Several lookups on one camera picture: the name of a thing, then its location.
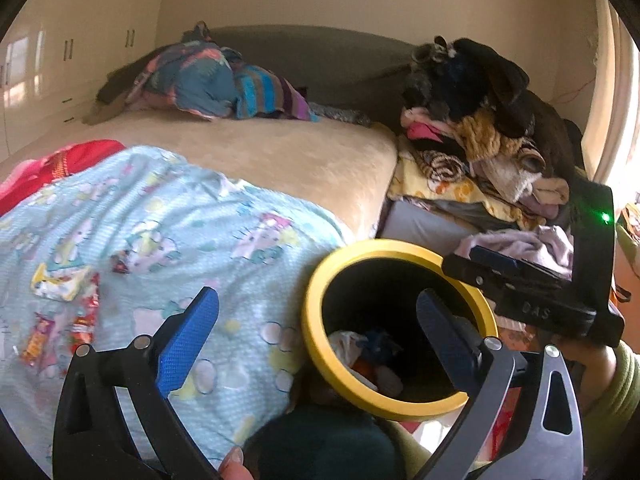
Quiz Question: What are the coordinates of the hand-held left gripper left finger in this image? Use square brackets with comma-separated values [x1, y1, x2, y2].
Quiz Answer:
[52, 287, 221, 480]

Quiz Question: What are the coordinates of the white plastic bag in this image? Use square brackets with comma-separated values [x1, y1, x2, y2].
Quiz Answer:
[327, 330, 371, 368]

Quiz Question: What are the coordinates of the red blanket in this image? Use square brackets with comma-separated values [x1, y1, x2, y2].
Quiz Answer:
[0, 139, 126, 216]

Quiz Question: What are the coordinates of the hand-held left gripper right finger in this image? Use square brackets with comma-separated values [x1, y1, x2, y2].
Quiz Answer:
[416, 289, 586, 480]

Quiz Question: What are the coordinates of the cream glossy wardrobe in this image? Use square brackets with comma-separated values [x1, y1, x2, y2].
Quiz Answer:
[0, 0, 173, 161]

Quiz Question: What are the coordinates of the yellow cartoon blanket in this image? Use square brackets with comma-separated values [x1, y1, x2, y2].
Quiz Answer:
[387, 160, 546, 231]

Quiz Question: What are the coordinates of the brown white striped garment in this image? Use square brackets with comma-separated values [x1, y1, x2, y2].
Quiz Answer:
[420, 150, 471, 181]

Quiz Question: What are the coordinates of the dark brown garment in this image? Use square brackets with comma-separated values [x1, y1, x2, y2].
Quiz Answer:
[82, 57, 166, 126]

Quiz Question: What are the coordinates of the beige bed sheet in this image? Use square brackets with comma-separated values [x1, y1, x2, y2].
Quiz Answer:
[0, 107, 398, 241]

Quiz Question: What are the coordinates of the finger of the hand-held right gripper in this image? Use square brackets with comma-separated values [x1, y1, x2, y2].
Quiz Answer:
[472, 245, 575, 283]
[442, 254, 531, 306]

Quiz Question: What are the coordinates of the orange red snack wrapper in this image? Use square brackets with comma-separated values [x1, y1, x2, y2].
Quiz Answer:
[20, 312, 61, 363]

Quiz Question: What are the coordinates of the lavender cloth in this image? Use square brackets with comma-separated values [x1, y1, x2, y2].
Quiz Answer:
[457, 225, 576, 281]

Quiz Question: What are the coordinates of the blue cloth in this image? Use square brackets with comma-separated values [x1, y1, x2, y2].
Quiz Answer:
[360, 330, 401, 361]

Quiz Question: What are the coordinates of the white towel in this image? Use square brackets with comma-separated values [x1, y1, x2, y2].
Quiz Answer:
[492, 160, 571, 218]

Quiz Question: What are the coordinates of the pink garment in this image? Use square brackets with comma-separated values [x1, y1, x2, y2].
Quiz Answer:
[405, 120, 451, 143]

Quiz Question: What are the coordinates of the yellow white wrapper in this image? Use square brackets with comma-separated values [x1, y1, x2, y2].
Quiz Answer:
[30, 262, 93, 302]

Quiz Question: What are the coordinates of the person's left hand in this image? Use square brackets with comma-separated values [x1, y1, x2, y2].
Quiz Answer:
[217, 447, 253, 480]

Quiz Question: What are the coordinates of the yellow rimmed black bin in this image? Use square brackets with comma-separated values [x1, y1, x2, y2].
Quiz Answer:
[301, 239, 500, 422]

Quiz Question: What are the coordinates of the grey patterned cloth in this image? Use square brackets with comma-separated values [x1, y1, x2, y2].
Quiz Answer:
[307, 102, 373, 128]

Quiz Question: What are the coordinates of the striped colourful garment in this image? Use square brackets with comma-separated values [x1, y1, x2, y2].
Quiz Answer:
[232, 65, 321, 123]

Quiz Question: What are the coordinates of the grey fluffy garment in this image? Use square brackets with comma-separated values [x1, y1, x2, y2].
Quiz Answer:
[402, 42, 451, 108]

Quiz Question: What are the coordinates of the yellow knit garment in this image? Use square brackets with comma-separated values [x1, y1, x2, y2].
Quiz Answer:
[452, 110, 546, 171]

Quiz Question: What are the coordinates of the person's right hand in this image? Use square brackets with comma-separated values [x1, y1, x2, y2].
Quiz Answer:
[552, 337, 618, 411]

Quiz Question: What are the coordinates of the grey headboard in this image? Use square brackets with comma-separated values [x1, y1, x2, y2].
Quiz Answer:
[207, 25, 426, 121]

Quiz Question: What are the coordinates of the blue patterned garment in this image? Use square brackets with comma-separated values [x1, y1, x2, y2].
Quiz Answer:
[130, 42, 238, 121]

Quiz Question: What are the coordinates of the pile of mixed clothes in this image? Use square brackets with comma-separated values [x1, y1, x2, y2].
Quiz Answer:
[440, 35, 583, 181]

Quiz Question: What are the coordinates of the light blue cartoon blanket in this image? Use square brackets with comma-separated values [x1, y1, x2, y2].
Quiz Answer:
[0, 145, 353, 480]

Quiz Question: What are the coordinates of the cream curtain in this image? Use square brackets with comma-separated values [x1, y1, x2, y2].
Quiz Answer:
[582, 0, 640, 196]

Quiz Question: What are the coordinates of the person's right forearm green sleeve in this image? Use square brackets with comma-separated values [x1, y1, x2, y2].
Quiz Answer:
[575, 342, 640, 480]

